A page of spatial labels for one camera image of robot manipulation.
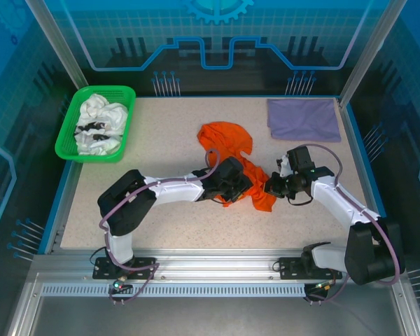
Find orange t-shirt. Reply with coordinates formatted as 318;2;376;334
196;122;277;213

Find folded purple t-shirt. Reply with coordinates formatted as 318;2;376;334
267;98;342;144

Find small black connector with led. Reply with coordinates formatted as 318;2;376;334
108;278;134;295
306;279;339;295

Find white t-shirt with black print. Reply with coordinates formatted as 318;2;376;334
73;92;130;156

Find green plastic basket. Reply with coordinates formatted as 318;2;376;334
54;85;137;164

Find aluminium mounting rail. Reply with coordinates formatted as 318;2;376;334
31;248;407;281

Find aluminium side rail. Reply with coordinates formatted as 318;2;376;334
44;162;76;255
337;99;388;253

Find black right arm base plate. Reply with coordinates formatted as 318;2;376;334
278;256;343;280

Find slotted grey cable duct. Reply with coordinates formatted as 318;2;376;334
41;283;316;298

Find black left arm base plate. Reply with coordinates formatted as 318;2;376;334
92;256;158;280

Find aluminium frame post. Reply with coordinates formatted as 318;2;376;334
24;0;89;92
338;0;407;108

